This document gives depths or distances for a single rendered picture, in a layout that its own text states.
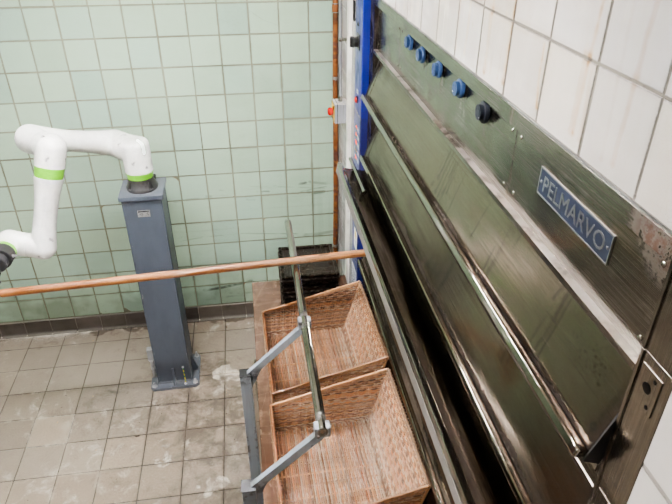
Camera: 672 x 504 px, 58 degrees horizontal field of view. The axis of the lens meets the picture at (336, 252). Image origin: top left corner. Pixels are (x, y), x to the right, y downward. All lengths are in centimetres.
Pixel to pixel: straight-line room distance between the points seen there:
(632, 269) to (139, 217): 246
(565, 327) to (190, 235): 292
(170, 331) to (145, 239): 58
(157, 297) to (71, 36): 136
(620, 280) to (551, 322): 21
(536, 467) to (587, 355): 31
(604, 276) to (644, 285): 10
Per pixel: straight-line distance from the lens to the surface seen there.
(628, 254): 94
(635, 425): 97
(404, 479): 222
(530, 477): 129
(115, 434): 349
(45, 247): 284
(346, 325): 296
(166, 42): 335
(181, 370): 360
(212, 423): 341
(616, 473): 104
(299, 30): 334
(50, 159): 273
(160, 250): 313
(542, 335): 115
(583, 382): 106
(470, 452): 141
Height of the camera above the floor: 247
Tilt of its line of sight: 32 degrees down
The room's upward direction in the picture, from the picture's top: straight up
